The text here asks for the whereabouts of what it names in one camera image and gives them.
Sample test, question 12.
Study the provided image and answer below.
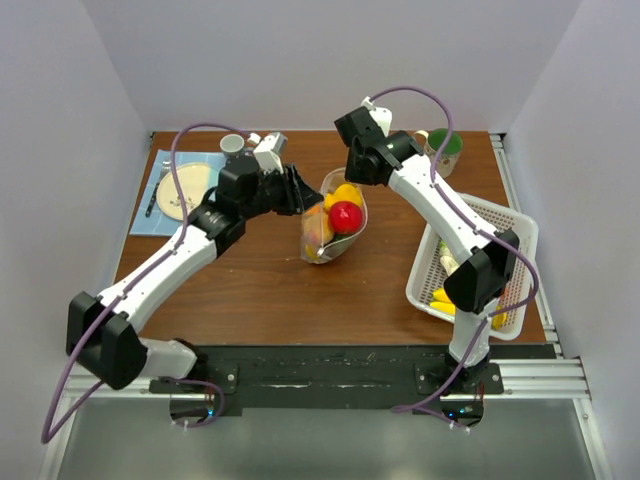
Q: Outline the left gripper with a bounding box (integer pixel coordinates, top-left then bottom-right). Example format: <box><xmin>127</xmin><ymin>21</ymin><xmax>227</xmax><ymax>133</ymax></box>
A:
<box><xmin>241</xmin><ymin>164</ymin><xmax>324</xmax><ymax>221</ymax></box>

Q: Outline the peach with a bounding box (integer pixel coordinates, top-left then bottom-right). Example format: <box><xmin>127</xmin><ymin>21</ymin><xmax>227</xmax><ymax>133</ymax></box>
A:
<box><xmin>302</xmin><ymin>204</ymin><xmax>334</xmax><ymax>247</ymax></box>

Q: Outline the polka dot zip bag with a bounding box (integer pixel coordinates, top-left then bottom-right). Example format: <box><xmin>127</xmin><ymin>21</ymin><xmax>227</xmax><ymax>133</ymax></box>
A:
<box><xmin>301</xmin><ymin>168</ymin><xmax>368</xmax><ymax>265</ymax></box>

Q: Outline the red apple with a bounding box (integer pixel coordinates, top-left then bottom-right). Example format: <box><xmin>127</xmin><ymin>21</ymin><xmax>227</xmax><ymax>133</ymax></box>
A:
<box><xmin>328</xmin><ymin>202</ymin><xmax>364</xmax><ymax>235</ymax></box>

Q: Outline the yellow red mango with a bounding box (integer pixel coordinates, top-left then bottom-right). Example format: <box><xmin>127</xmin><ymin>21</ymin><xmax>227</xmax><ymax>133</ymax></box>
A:
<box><xmin>303</xmin><ymin>243</ymin><xmax>325</xmax><ymax>264</ymax></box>

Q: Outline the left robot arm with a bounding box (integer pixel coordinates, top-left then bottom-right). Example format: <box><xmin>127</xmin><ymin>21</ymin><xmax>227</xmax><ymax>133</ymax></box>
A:
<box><xmin>66</xmin><ymin>156</ymin><xmax>323</xmax><ymax>392</ymax></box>

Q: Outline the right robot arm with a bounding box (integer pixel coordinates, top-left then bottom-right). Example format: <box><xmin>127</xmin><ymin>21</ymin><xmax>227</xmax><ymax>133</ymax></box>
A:
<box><xmin>334</xmin><ymin>106</ymin><xmax>519</xmax><ymax>393</ymax></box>

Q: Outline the green interior floral mug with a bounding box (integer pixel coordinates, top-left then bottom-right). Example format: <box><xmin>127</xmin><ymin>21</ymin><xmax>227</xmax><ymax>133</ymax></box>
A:
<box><xmin>414</xmin><ymin>128</ymin><xmax>464</xmax><ymax>178</ymax></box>

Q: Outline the small grey cup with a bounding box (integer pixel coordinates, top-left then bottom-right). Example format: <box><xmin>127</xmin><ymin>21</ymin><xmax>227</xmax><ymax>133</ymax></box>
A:
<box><xmin>219</xmin><ymin>133</ymin><xmax>246</xmax><ymax>161</ymax></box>

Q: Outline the cream and blue plate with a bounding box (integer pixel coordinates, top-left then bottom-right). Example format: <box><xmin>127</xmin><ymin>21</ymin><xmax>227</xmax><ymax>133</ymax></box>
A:
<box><xmin>156</xmin><ymin>162</ymin><xmax>218</xmax><ymax>221</ymax></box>

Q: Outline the cabbage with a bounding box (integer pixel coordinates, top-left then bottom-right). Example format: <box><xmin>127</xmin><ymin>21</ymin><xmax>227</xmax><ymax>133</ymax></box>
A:
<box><xmin>439</xmin><ymin>240</ymin><xmax>459</xmax><ymax>276</ymax></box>

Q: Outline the blue placemat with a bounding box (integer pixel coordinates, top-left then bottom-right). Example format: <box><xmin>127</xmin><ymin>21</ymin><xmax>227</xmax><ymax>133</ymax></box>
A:
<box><xmin>130</xmin><ymin>150</ymin><xmax>226</xmax><ymax>237</ymax></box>

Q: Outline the yellow banana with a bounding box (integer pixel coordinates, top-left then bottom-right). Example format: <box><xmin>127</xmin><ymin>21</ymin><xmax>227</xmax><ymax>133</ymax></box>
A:
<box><xmin>429</xmin><ymin>288</ymin><xmax>507</xmax><ymax>330</ymax></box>

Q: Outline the white plastic basket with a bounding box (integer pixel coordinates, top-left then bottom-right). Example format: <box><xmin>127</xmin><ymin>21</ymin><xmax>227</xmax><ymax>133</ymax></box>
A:
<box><xmin>405</xmin><ymin>194</ymin><xmax>539</xmax><ymax>341</ymax></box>

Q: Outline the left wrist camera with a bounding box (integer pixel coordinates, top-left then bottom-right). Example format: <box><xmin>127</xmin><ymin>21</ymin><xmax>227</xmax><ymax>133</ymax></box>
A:
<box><xmin>247</xmin><ymin>132</ymin><xmax>288</xmax><ymax>173</ymax></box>

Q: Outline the fork with black handle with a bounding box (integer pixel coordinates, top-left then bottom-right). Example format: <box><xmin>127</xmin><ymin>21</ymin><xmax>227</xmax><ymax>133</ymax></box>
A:
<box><xmin>145</xmin><ymin>157</ymin><xmax>171</xmax><ymax>218</ymax></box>

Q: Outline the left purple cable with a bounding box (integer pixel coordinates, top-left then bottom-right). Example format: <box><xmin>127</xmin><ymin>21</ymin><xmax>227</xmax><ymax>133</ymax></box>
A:
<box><xmin>40</xmin><ymin>122</ymin><xmax>261</xmax><ymax>445</ymax></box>

